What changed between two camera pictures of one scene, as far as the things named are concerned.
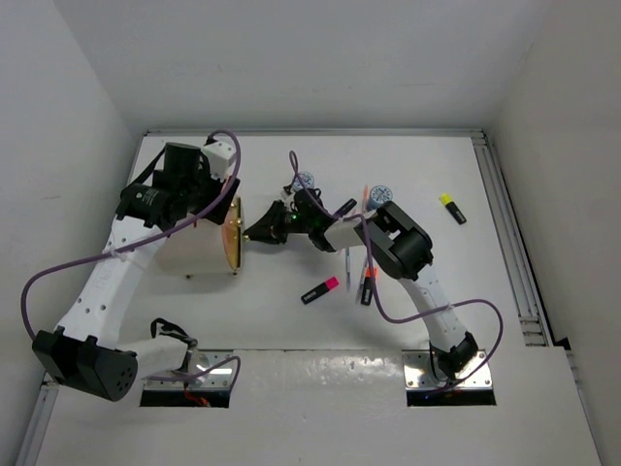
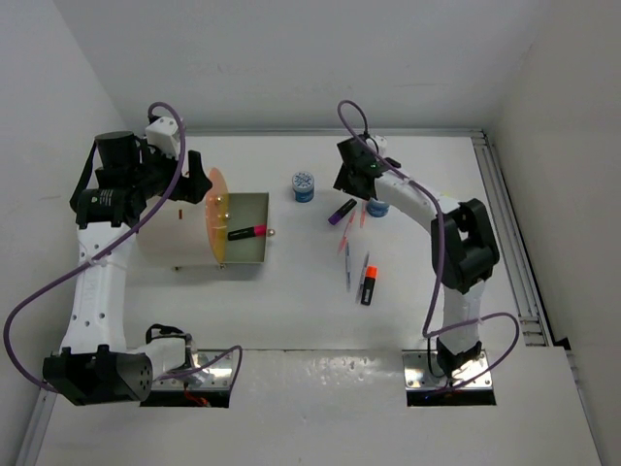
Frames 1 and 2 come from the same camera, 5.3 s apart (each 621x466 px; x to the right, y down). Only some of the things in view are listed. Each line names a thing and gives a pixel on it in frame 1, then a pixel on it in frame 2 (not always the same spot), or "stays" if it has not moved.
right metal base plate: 419,375 stays
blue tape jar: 307,179 stays
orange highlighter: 368,290 stays
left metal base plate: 198,361 stays
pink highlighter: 319,290 -> 247,232
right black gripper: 270,228 -> 343,183
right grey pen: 362,281 stays
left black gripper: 215,216 -> 191,187
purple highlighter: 345,208 stays
